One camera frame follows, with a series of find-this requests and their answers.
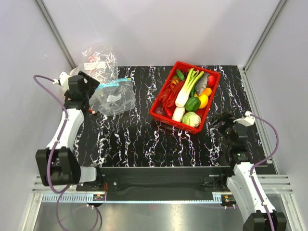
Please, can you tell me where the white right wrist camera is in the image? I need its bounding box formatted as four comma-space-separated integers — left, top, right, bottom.
233, 111, 255, 127

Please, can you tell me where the white toy radish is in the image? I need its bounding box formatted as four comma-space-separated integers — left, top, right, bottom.
172, 107, 185, 122

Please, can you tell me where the green toy bell pepper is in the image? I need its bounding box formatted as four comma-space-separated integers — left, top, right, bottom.
184, 97, 201, 112

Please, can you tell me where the red zipper clear bag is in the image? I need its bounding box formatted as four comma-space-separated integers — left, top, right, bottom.
70, 42, 118, 84

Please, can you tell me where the red plastic bin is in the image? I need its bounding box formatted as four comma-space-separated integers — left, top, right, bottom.
150, 61, 220, 134

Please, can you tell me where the red toy apple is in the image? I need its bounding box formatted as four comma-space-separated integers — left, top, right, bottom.
207, 75, 216, 88

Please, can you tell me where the green toy cucumber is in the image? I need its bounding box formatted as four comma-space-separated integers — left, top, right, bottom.
176, 69, 185, 81

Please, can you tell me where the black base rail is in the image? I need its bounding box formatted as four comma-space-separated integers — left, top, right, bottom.
77, 166, 234, 192

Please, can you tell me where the red toy chili pepper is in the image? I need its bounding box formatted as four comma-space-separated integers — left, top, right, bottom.
165, 107, 173, 118

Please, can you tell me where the toy leek green white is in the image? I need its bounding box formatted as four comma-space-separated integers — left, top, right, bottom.
175, 68, 204, 107

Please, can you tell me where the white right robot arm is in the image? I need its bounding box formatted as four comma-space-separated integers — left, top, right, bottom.
211, 111, 287, 231

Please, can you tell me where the blue zipper clear bag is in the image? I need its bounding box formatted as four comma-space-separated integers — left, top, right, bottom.
89, 78, 136, 116

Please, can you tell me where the yellow toy lemon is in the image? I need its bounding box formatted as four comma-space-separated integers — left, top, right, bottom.
198, 95, 209, 109

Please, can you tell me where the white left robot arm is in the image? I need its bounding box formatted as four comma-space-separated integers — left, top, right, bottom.
35, 71, 104, 193

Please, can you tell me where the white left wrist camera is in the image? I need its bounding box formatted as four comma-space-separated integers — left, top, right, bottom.
53, 72, 71, 93

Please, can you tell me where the orange toy fruit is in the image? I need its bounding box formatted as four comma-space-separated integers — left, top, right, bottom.
201, 88, 212, 97

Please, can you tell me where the red toy lobster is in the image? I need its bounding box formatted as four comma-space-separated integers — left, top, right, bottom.
158, 81, 184, 112

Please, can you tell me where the grey toy fish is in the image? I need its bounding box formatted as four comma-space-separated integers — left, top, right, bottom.
194, 73, 210, 96

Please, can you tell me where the green toy cabbage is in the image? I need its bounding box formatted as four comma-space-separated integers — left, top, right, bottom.
181, 112, 201, 128

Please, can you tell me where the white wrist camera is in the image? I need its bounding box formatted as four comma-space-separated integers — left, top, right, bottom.
53, 72, 71, 93
233, 111, 255, 127

